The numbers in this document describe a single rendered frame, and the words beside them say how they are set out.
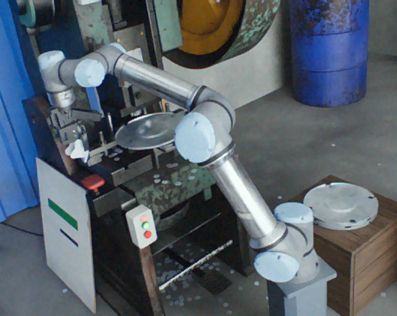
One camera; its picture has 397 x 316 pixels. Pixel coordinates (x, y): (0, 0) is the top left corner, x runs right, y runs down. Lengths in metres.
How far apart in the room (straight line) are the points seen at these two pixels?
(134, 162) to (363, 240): 0.90
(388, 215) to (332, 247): 0.28
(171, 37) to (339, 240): 0.98
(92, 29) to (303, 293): 1.07
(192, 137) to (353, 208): 0.96
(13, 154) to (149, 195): 1.35
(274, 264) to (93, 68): 0.73
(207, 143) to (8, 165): 1.96
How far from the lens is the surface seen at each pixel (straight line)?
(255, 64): 3.98
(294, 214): 1.42
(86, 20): 1.60
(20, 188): 3.05
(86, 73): 1.34
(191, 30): 2.04
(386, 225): 1.95
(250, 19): 1.70
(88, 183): 1.59
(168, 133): 1.75
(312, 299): 1.59
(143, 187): 1.72
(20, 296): 2.48
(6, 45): 2.83
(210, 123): 1.18
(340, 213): 1.94
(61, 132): 1.47
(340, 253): 1.84
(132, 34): 1.74
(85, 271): 2.15
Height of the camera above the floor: 1.51
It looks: 28 degrees down
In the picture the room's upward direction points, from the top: 9 degrees counter-clockwise
